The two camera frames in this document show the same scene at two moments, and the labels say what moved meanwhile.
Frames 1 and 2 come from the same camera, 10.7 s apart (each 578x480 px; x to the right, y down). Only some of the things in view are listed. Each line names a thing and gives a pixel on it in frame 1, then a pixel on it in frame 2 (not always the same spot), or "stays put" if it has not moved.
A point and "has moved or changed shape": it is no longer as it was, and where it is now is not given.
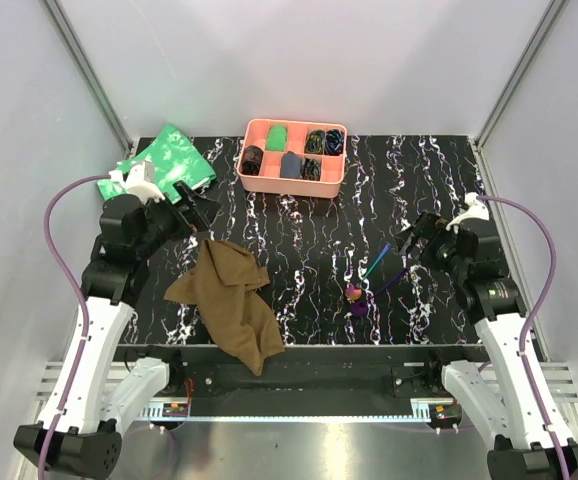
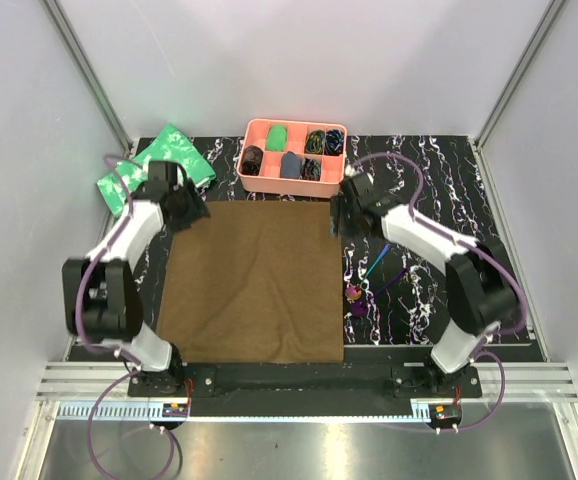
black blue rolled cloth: (334, 142) stays put
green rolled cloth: (276, 138) stays put
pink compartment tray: (292, 158) stays put
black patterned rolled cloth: (311, 169) stays put
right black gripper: (428, 225) -> (338, 207)
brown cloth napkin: (225, 284) has moved or changed shape
